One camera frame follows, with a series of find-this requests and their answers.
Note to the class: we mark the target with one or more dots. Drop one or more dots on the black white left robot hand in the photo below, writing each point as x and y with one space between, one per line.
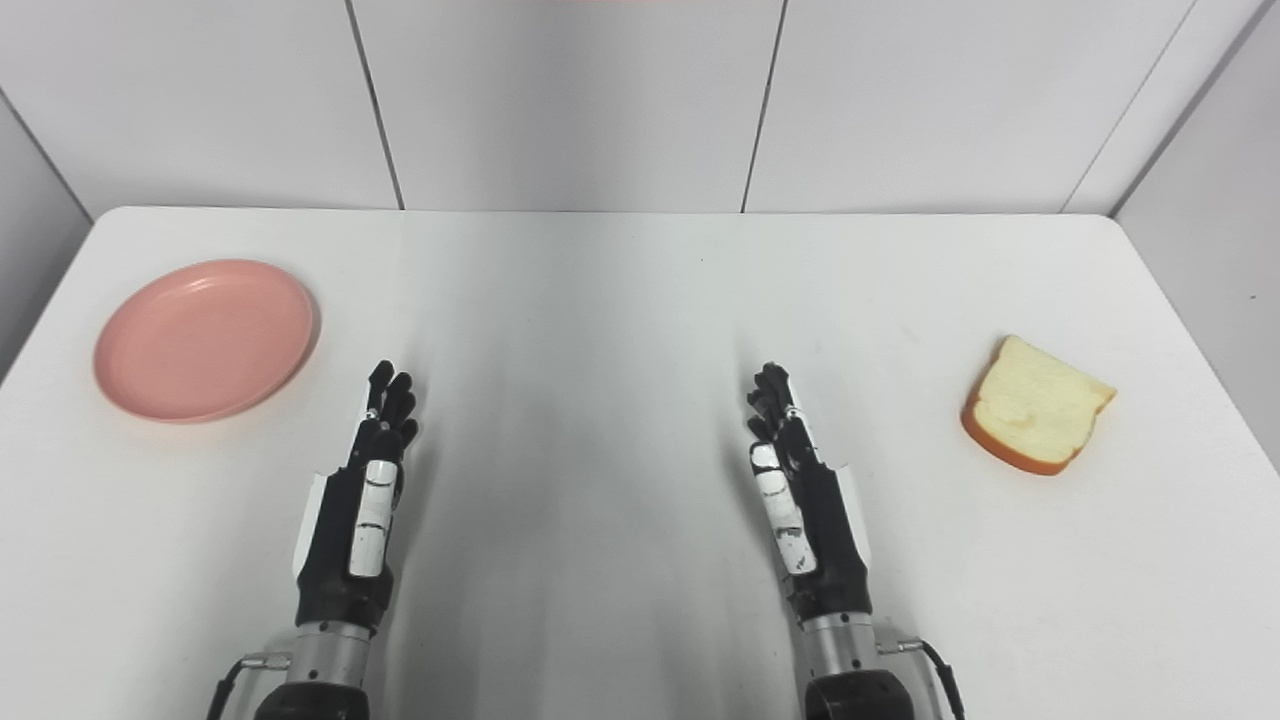
335 560

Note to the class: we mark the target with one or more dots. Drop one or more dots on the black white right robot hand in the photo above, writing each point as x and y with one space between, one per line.
830 550

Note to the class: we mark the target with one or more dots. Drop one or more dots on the slice of bread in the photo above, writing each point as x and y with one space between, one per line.
1035 405

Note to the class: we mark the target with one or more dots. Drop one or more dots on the pink round plate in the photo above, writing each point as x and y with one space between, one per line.
205 340

